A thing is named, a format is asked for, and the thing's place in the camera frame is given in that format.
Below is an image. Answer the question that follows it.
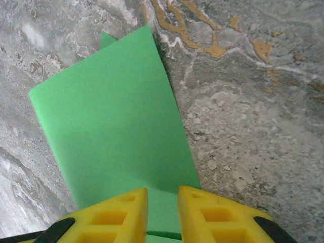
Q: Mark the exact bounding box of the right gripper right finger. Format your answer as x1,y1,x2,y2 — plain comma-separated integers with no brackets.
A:
178,185,298,243

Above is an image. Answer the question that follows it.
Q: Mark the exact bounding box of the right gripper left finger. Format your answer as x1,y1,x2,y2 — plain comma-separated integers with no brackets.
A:
32,187,149,243

